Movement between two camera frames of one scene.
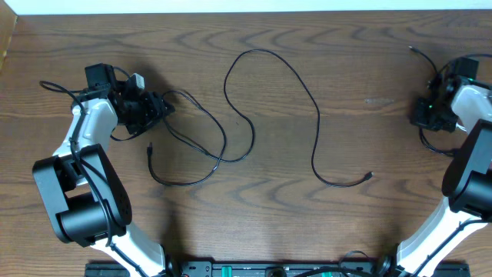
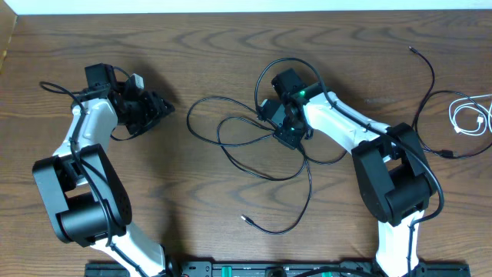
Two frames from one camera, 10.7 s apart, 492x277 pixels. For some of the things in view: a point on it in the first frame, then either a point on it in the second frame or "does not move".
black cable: (253, 130) -> (280, 178)
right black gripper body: (433, 115) -> (290, 135)
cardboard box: (8, 20) does not move
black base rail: (272, 269) does not move
